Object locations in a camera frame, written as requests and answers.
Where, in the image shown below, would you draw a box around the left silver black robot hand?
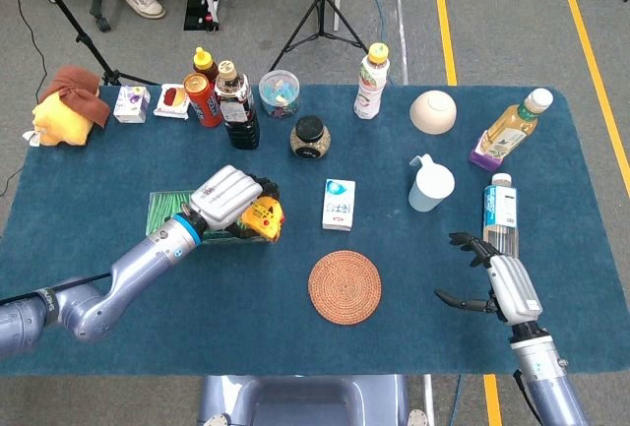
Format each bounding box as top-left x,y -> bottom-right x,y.
180,164 -> 285,243

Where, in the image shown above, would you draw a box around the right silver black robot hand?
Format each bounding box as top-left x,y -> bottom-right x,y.
434,232 -> 543,325

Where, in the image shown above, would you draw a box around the yellow tape measure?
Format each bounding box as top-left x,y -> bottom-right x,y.
239,195 -> 285,242

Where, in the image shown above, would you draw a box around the clear box green tea bags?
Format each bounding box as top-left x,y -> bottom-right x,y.
146,190 -> 271,247

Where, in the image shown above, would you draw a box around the dark soy sauce bottle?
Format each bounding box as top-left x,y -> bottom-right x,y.
214,60 -> 261,151

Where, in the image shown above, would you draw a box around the clear water bottle blue label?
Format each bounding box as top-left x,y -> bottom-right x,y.
481,172 -> 521,260

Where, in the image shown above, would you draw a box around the red drink can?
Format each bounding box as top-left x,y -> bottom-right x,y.
182,73 -> 223,129

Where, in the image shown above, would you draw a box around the glass jar black lid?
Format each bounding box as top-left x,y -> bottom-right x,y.
288,115 -> 332,161

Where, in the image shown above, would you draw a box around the white red snack pack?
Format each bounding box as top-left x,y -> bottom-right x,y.
153,83 -> 191,120

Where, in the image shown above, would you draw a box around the clear tub of coloured clips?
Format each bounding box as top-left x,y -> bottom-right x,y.
258,69 -> 301,120

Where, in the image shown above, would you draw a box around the white blue small carton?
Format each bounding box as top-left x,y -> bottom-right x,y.
321,178 -> 356,233

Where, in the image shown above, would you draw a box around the white purple small box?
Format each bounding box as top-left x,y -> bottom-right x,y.
112,85 -> 152,125

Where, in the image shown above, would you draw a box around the light blue plastic cup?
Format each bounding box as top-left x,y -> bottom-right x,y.
408,153 -> 457,213

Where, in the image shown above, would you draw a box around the honey bottle yellow cap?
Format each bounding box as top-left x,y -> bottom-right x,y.
192,46 -> 220,84

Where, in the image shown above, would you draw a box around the white table leg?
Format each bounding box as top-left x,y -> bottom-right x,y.
421,375 -> 436,426

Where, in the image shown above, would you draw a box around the round woven rattan coaster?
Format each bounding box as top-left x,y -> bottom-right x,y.
307,249 -> 384,327

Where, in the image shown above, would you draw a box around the yellow tea bottle white cap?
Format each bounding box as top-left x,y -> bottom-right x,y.
479,88 -> 555,161

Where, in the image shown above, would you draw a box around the blue table mat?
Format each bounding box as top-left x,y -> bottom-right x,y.
0,84 -> 630,377

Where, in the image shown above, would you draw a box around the yellow plush toy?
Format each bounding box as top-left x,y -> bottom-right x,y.
22,91 -> 99,148

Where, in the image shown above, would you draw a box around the brown cloth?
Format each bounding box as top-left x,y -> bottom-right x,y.
39,65 -> 111,129

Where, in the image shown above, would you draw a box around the white drink bottle yellow cap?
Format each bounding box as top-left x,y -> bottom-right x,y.
352,42 -> 391,121

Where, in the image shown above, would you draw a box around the black power strip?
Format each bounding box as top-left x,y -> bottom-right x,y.
183,0 -> 221,32

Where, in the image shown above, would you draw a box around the beige upturned bowl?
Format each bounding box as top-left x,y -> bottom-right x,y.
409,90 -> 458,136

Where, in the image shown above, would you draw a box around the black tripod with clamp knob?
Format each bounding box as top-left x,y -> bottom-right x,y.
19,0 -> 158,87

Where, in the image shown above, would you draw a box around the blue-grey robot torso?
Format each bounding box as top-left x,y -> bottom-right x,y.
197,375 -> 429,426

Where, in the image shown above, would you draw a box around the blue floor cable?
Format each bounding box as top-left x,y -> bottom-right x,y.
343,0 -> 386,46

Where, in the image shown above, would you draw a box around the thin black floor cable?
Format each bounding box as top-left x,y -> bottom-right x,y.
0,0 -> 50,197

